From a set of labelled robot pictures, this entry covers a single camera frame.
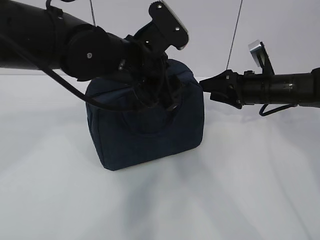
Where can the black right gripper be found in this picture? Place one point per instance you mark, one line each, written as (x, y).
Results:
(236, 85)

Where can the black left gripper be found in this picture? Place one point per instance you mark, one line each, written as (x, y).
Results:
(151, 84)

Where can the dark navy insulated lunch bag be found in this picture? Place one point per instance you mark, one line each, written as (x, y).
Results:
(126, 139)

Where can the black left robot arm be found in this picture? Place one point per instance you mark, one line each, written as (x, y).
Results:
(49, 39)

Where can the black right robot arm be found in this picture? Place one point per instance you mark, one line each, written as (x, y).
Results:
(299, 89)

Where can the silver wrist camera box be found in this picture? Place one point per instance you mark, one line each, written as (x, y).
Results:
(164, 30)
(258, 52)

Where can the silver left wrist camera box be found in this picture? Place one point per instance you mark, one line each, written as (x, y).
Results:
(164, 30)

